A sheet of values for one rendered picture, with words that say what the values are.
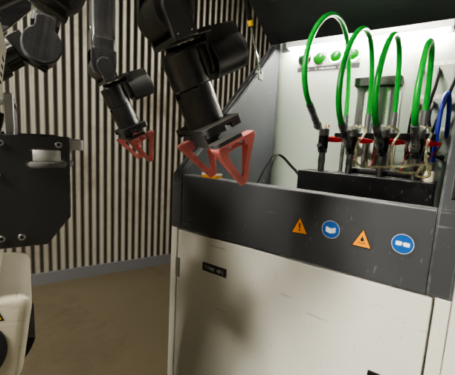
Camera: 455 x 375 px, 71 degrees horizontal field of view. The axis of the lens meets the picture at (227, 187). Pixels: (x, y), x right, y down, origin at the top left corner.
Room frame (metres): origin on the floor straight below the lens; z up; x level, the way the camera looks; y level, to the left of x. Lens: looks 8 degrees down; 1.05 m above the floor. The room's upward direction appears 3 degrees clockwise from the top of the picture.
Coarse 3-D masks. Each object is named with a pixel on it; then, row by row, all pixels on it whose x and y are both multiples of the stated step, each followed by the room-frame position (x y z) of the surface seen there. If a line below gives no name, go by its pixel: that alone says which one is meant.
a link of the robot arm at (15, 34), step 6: (18, 30) 0.72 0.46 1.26; (6, 36) 0.71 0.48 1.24; (12, 36) 0.71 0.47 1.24; (18, 36) 0.72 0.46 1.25; (12, 42) 0.71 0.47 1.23; (18, 42) 0.72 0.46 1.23; (18, 48) 0.72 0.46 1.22; (24, 54) 0.72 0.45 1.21; (24, 60) 0.76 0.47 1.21; (30, 60) 0.73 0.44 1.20; (36, 66) 0.77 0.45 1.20; (42, 66) 0.74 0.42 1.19; (48, 66) 0.78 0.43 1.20
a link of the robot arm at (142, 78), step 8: (104, 64) 0.79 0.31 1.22; (112, 64) 0.80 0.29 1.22; (104, 72) 0.79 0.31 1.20; (112, 72) 0.80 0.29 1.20; (128, 72) 0.85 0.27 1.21; (136, 72) 0.86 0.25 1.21; (144, 72) 0.87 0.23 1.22; (96, 80) 0.86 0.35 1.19; (104, 80) 0.80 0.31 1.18; (112, 80) 0.83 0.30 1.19; (128, 80) 0.85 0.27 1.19; (136, 80) 0.85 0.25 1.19; (144, 80) 0.86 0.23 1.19; (136, 88) 0.85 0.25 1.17; (144, 88) 0.86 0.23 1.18; (152, 88) 0.87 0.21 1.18; (136, 96) 0.85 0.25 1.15; (144, 96) 0.88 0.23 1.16
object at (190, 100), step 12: (204, 84) 0.47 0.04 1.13; (180, 96) 0.47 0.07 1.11; (192, 96) 0.46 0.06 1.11; (204, 96) 0.47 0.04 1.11; (180, 108) 0.48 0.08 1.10; (192, 108) 0.47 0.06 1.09; (204, 108) 0.47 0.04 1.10; (216, 108) 0.48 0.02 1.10; (192, 120) 0.48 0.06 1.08; (204, 120) 0.47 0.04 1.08; (216, 120) 0.48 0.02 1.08; (228, 120) 0.46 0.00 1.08; (240, 120) 0.48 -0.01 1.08; (180, 132) 0.51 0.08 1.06; (192, 132) 0.48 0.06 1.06; (204, 132) 0.45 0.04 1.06; (216, 132) 0.45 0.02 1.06
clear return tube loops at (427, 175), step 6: (360, 126) 0.90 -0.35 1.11; (390, 126) 0.85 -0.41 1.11; (426, 126) 0.81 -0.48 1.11; (366, 132) 0.86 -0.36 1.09; (360, 138) 0.82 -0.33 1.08; (396, 138) 0.78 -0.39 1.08; (426, 144) 0.71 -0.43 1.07; (390, 150) 0.75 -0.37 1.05; (426, 150) 0.71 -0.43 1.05; (390, 156) 0.75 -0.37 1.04; (426, 156) 0.70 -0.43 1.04; (390, 162) 0.74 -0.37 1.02; (426, 162) 0.70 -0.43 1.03; (420, 168) 0.76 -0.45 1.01; (426, 168) 0.70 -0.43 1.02; (408, 174) 0.75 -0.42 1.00; (426, 174) 0.77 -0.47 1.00; (432, 174) 0.76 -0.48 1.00; (426, 180) 0.76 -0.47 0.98; (432, 180) 0.76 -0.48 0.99
